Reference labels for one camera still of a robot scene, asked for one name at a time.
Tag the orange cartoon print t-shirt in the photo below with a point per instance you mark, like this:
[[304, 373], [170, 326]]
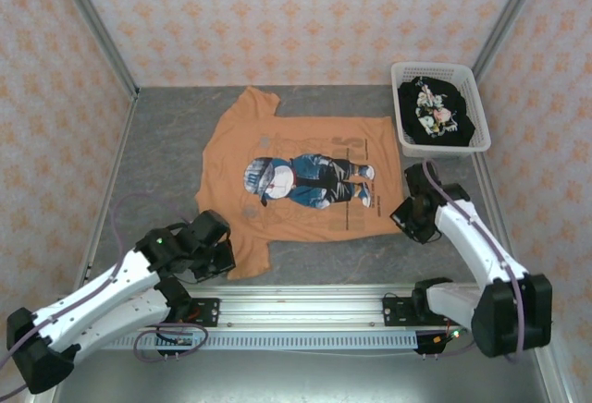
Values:
[[314, 144]]

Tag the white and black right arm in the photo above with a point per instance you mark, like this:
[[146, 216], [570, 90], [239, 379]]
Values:
[[467, 236]]

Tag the black floral print t-shirt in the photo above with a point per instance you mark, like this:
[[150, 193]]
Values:
[[411, 116]]

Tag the white plastic slotted basket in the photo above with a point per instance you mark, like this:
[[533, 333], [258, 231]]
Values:
[[481, 121]]

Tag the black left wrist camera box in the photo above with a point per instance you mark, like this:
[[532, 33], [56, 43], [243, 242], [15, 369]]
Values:
[[217, 262]]

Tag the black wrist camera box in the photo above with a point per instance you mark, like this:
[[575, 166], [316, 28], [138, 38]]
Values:
[[402, 216], [217, 262]]

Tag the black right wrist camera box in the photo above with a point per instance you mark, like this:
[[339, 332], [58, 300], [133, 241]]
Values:
[[402, 216]]

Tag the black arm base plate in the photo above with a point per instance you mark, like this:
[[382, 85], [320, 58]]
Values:
[[208, 313], [398, 310]]

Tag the aluminium mounting rail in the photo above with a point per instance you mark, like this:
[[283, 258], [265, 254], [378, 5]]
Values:
[[300, 306]]

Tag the aluminium frame post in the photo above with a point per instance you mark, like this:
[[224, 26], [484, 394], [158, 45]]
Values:
[[92, 24], [509, 15]]

